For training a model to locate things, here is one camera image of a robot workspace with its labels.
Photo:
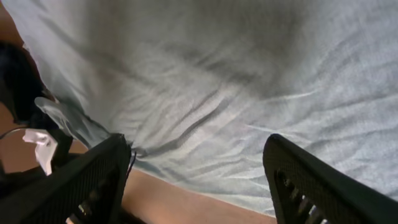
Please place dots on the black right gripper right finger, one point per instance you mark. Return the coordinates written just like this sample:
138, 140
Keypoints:
304, 189

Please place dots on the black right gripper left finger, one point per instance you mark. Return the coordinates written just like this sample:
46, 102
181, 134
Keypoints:
88, 188

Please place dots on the light blue t-shirt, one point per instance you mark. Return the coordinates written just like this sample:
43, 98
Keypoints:
199, 86

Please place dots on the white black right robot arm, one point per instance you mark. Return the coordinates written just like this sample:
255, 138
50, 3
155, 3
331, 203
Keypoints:
57, 132

